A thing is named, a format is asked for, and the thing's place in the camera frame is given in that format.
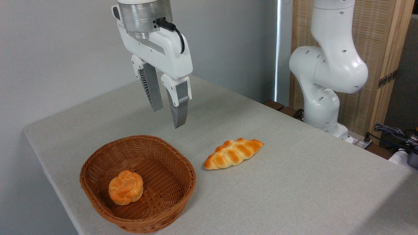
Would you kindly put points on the round knotted bread roll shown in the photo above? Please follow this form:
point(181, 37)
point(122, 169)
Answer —
point(125, 187)

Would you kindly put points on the white cloth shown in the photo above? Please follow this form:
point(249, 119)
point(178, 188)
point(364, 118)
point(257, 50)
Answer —
point(398, 158)

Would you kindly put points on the dark wooden base platform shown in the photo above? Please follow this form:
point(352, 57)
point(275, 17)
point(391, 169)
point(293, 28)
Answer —
point(277, 105)

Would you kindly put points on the metal screen hinge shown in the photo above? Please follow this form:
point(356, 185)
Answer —
point(388, 78)

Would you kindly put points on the long braided bread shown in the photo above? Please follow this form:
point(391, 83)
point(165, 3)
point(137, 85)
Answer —
point(232, 154)

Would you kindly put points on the brown wicker basket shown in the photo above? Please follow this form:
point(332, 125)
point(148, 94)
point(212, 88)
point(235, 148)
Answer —
point(163, 169)

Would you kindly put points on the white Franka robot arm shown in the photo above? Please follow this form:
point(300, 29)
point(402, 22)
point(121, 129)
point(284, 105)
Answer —
point(329, 65)

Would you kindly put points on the grey fabric tablecloth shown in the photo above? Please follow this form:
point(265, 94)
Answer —
point(277, 195)

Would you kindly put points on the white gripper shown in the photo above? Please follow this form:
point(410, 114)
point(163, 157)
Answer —
point(163, 52)

